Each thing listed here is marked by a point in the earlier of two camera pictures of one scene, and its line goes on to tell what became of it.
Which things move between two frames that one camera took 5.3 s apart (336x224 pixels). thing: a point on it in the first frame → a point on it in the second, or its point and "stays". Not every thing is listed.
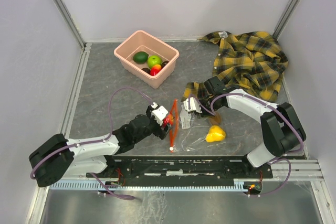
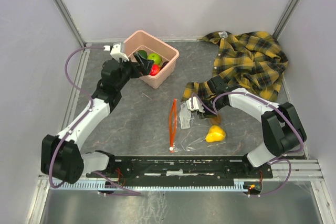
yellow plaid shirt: x=253 y=61 stays
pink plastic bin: x=140 y=41 stays
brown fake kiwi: x=216 y=120 stays
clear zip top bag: x=187 y=133 stays
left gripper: x=161 y=132 → x=143 y=65
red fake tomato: x=168 y=119 → x=154 y=70
